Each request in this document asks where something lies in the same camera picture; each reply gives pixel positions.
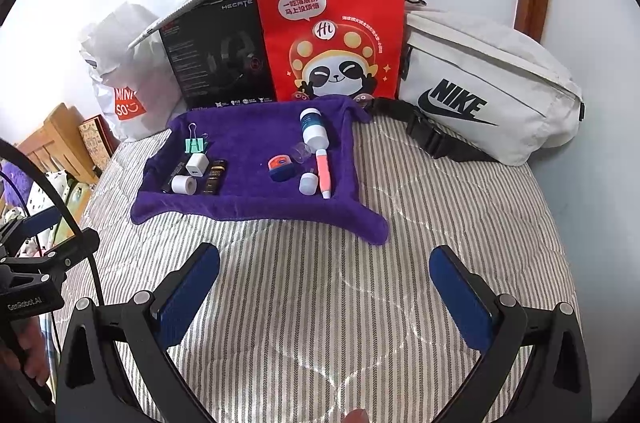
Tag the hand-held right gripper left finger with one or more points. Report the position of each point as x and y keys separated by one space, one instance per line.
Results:
x=190 y=293

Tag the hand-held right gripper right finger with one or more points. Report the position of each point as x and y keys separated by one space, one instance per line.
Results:
x=460 y=298

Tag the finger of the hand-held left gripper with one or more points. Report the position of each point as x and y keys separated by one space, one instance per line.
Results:
x=42 y=218
x=75 y=248

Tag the small white roll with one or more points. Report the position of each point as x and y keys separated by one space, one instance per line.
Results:
x=183 y=184

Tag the dark bottle with gold label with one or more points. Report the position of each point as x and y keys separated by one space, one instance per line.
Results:
x=214 y=178

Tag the black stick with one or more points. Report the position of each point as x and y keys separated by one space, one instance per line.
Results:
x=172 y=175

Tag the white charger plug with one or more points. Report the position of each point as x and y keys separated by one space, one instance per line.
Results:
x=196 y=164

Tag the green binder clip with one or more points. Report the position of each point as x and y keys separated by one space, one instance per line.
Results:
x=196 y=146

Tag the orange and blue small case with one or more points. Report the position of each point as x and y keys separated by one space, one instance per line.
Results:
x=281 y=170

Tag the white usb night light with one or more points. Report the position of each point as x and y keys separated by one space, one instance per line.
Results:
x=307 y=184

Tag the pink pen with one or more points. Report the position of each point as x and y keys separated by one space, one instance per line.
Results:
x=323 y=173

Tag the clear plastic cup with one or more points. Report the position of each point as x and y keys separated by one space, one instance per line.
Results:
x=302 y=153

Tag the white bottle with blue label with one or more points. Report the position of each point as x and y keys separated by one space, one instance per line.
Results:
x=315 y=133

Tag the person's left hand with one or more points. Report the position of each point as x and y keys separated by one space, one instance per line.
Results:
x=32 y=348

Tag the person's right hand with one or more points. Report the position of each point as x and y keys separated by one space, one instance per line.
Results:
x=356 y=417

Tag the white spotted cloth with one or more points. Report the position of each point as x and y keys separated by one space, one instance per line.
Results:
x=50 y=193

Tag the purple plush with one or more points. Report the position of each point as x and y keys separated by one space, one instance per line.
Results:
x=10 y=180

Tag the wooden headboard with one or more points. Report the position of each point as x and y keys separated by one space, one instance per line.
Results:
x=55 y=133

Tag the patterned cardboard box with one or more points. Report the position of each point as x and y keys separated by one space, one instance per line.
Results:
x=95 y=138

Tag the purple towel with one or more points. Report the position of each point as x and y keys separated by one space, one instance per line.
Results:
x=250 y=193

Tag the striped quilted mattress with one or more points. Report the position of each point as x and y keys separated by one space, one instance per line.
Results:
x=325 y=303

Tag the white plastic shopping bag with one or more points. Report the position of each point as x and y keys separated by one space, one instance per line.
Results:
x=115 y=53

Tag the white waist bag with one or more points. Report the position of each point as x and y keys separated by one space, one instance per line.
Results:
x=490 y=68

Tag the black headset box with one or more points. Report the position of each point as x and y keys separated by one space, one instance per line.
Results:
x=215 y=53

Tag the red paper bag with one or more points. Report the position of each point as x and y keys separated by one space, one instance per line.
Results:
x=340 y=28

